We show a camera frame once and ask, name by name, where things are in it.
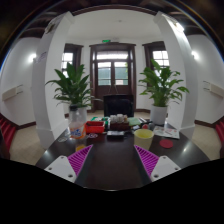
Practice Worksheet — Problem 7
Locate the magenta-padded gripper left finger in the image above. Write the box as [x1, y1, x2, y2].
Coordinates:
[43, 144, 95, 184]

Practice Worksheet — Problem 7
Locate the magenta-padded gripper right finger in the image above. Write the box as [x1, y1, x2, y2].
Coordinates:
[133, 144, 182, 183]

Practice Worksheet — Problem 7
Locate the clear orange soda bottle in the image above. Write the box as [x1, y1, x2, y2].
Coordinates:
[68, 105, 89, 153]

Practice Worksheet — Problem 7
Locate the flat round red coaster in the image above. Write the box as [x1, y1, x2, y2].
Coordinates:
[158, 138, 175, 150]

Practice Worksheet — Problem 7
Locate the pale yellow plastic cup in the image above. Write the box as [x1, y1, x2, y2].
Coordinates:
[133, 128, 155, 152]

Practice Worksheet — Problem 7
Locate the red plastic box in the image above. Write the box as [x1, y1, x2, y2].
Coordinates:
[84, 120, 106, 135]

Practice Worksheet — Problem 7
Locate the green notebook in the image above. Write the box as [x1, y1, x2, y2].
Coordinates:
[128, 116, 143, 127]

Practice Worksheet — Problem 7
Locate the flat black device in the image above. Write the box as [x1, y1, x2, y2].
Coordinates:
[106, 130, 126, 138]

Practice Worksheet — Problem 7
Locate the green plant in white pot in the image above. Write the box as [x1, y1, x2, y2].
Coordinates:
[45, 61, 103, 111]
[138, 58, 190, 126]

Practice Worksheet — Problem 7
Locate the dark wooden double door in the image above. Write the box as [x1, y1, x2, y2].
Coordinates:
[89, 42, 137, 113]

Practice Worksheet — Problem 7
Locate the dark-framed window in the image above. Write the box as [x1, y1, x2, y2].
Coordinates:
[60, 43, 84, 79]
[142, 40, 171, 79]

